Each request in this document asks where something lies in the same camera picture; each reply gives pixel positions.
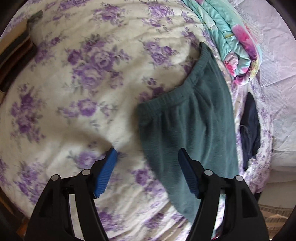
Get dark green pants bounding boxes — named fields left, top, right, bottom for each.
left=135, top=42, right=240, bottom=224

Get purple floral blanket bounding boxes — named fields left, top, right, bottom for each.
left=0, top=0, right=274, bottom=241

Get pale lavender bed sheet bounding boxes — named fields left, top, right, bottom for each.
left=233, top=0, right=296, bottom=172

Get dark wooden furniture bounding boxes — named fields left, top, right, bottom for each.
left=0, top=10, right=43, bottom=93

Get dark navy garment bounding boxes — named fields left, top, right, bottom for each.
left=239, top=92, right=262, bottom=172

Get teal pink floral quilt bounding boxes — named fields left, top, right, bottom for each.
left=183, top=0, right=263, bottom=86

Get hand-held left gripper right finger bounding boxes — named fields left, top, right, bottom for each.
left=178, top=148, right=270, bottom=241

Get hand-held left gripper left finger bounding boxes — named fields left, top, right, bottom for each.
left=25, top=148, right=118, bottom=241

